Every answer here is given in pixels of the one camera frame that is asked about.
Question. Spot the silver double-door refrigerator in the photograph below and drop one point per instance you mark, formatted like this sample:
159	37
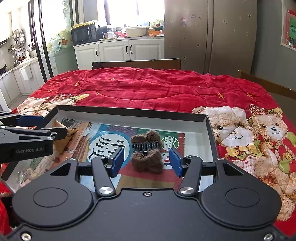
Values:
216	37

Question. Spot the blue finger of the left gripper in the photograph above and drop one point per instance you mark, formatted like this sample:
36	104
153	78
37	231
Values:
58	133
14	119

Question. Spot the colourful printed paper sheet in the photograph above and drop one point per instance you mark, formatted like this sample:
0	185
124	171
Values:
94	139

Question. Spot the black shallow cardboard box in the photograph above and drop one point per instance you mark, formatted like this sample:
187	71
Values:
199	140

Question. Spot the red quilted bedspread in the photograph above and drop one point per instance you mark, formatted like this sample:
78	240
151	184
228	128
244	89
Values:
250	128

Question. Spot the white mug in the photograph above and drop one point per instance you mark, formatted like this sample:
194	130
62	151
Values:
109	35

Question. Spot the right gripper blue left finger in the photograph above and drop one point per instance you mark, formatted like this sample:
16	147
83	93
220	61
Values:
103	169

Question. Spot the brown knit hair claw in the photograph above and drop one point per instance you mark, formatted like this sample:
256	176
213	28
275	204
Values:
146	155

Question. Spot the black microwave oven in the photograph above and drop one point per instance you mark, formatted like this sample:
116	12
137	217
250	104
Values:
84	34

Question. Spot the beige plastic basin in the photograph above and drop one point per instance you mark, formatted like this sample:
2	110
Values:
138	31

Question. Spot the dark wooden chair back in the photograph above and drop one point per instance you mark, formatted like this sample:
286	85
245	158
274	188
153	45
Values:
158	64

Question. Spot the white kitchen cabinet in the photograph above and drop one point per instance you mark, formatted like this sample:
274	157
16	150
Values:
127	49

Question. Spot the brown wooden chair right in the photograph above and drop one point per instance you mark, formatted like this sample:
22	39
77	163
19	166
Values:
269	86

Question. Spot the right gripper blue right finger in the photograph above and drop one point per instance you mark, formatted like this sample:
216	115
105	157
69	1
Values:
189	168

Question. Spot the green sign card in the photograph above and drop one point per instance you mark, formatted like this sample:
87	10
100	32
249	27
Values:
291	34

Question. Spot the brown paper pyramid packet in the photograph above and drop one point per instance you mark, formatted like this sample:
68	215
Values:
60	145

